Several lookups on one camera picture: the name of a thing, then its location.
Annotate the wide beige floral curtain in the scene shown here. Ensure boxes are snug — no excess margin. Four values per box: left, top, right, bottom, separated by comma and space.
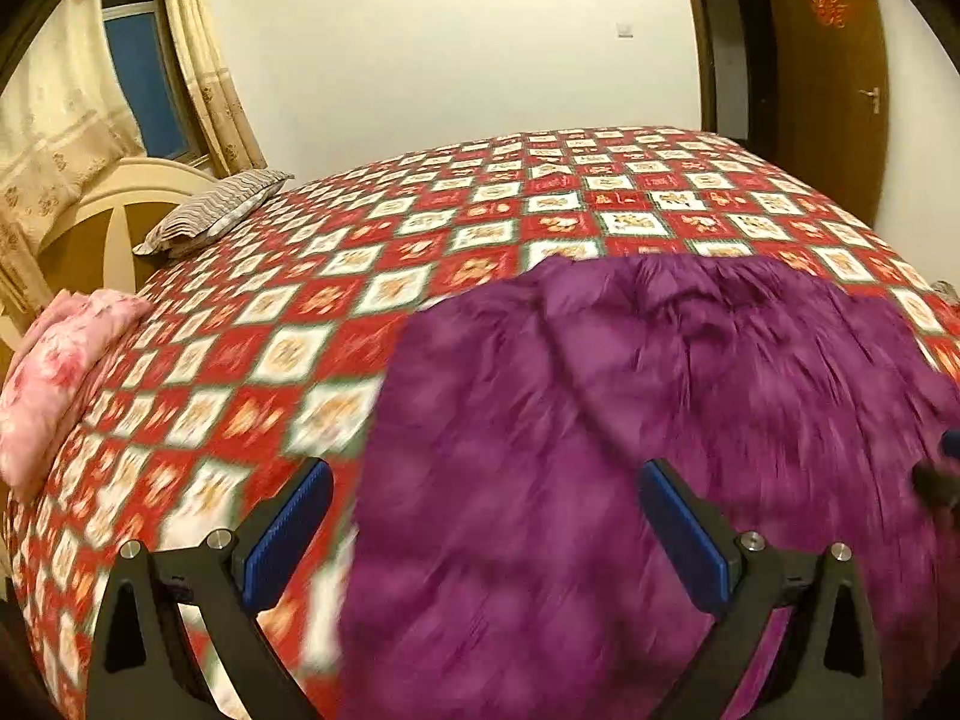
0, 0, 147, 308

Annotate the red checkered bear-print bedspread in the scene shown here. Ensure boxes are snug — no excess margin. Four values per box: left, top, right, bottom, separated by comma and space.
4, 127, 960, 720

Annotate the cream wooden bed headboard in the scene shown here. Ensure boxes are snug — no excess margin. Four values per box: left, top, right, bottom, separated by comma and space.
0, 157, 218, 350

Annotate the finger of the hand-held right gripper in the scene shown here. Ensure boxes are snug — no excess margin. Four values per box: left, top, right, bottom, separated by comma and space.
911, 426, 960, 511

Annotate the dark wooden door frame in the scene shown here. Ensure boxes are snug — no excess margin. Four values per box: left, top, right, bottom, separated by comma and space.
675, 0, 781, 151

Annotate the brown wooden door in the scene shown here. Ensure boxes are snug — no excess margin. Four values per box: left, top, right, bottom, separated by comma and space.
765, 0, 890, 226

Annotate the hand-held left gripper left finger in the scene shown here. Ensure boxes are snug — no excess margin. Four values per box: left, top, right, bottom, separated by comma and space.
84, 457, 336, 720

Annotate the pink floral folded blanket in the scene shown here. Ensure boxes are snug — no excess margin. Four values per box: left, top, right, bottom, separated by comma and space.
0, 291, 151, 503

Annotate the window with dark frame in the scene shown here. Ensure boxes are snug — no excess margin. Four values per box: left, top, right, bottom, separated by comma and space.
100, 0, 211, 166

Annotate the narrow beige floral curtain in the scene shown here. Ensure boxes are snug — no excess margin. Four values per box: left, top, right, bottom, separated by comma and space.
156, 0, 267, 175

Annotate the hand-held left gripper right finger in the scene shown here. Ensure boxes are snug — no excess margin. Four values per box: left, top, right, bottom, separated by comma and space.
637, 459, 887, 720

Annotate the grey striped pillow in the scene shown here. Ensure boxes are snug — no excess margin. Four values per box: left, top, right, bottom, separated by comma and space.
133, 169, 295, 260

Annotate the purple hooded puffer jacket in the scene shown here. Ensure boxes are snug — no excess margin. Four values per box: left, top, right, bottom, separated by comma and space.
337, 253, 960, 720

